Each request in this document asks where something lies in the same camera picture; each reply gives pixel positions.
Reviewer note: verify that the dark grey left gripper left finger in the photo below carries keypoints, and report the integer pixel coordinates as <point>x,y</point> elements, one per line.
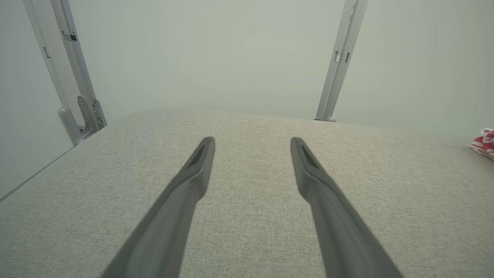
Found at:
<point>170,224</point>

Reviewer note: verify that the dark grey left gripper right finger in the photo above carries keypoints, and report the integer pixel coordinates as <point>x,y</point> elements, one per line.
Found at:
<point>339,231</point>

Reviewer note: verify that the red Bulls jersey white sleeves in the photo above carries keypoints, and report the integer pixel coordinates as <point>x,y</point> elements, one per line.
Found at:
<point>484,144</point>

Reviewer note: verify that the grey metal post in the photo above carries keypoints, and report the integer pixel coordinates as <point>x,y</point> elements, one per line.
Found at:
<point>75,61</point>
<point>341,58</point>

